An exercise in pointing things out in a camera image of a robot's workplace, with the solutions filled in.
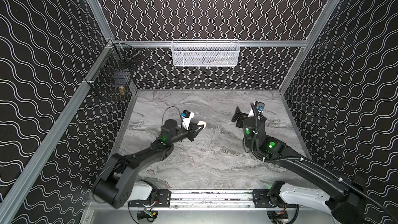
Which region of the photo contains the beige charging case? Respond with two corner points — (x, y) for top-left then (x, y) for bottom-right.
(198, 120), (207, 126)

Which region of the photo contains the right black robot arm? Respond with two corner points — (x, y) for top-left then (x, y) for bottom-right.
(232, 102), (398, 224)

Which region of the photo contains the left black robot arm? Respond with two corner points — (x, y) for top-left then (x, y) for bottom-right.
(93, 119), (207, 208)

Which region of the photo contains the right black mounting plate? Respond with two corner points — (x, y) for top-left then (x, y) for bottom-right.
(252, 190), (296, 208)

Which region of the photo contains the black mounting plate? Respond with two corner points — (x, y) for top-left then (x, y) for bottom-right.
(128, 189), (172, 208)
(252, 190), (296, 208)

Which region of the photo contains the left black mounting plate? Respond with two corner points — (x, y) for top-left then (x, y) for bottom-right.
(128, 189), (172, 208)

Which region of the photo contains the small brass object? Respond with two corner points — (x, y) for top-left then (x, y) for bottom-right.
(119, 86), (125, 96)

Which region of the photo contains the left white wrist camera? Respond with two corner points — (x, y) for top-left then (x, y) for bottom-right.
(180, 110), (194, 130)

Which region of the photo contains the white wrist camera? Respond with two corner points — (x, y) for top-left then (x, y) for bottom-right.
(180, 110), (194, 130)
(248, 101), (265, 118)

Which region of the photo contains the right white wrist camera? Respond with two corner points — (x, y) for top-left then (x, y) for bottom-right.
(248, 101), (265, 118)

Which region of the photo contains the white wire mesh basket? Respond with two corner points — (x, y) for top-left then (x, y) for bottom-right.
(171, 39), (240, 67)

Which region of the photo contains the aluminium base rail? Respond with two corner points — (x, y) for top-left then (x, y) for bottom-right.
(83, 189), (338, 212)

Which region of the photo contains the black wire basket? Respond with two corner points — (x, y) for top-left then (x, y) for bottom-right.
(85, 40), (142, 102)

